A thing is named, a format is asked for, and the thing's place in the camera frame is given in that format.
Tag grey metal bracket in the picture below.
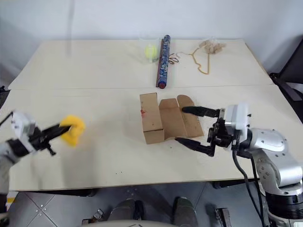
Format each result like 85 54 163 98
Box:
81 208 106 227
214 207 232 227

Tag yellow soft item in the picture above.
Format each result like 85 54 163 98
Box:
60 114 86 148

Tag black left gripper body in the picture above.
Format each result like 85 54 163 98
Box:
28 126 57 157

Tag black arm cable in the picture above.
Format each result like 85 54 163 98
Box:
231 141 269 227
0 112 14 126

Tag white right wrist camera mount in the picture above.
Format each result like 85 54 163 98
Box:
222 102 252 152

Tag yellow-green tennis ball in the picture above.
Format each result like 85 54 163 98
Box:
144 44 159 60

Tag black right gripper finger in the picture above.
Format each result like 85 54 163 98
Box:
174 137 217 157
181 105 221 118

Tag bag of beige pieces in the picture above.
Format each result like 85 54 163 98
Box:
198 36 227 55

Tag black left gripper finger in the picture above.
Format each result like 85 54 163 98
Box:
46 126 72 143
41 122 65 136

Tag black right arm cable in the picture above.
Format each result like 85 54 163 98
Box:
231 141 269 227

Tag clear plastic container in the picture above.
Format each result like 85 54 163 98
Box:
138 36 162 65

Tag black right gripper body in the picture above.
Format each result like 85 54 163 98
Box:
207 117 238 152

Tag small red black wires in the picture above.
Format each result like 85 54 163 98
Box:
168 52 183 64

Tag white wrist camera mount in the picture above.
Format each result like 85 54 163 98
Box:
10 110 36 153
222 102 252 152

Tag brown cardboard box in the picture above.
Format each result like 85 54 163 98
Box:
139 92 205 145

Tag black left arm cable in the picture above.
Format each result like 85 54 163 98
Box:
0 112 14 126

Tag long blue patterned tube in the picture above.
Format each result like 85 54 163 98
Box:
155 35 172 90

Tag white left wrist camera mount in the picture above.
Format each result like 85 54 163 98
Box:
10 110 36 153

